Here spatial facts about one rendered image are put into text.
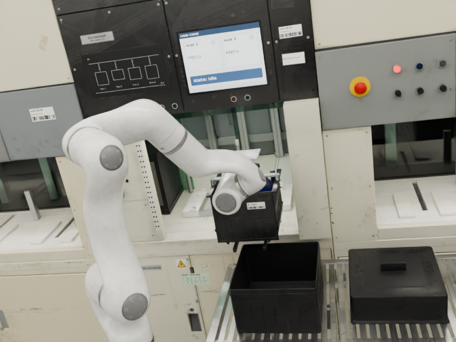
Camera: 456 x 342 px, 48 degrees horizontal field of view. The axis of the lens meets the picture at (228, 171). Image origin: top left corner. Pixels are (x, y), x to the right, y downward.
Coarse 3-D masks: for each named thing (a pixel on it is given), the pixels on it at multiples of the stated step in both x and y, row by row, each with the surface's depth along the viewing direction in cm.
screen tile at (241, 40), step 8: (224, 40) 173; (232, 40) 172; (240, 40) 172; (248, 40) 171; (256, 40) 171; (224, 48) 174; (232, 48) 173; (256, 48) 172; (224, 56) 175; (232, 56) 174; (240, 56) 174; (248, 56) 173; (256, 56) 173; (232, 64) 175; (240, 64) 175; (248, 64) 175
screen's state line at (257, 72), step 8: (232, 72) 176; (240, 72) 176; (248, 72) 176; (256, 72) 175; (192, 80) 180; (200, 80) 180; (208, 80) 179; (216, 80) 179; (224, 80) 178; (232, 80) 178
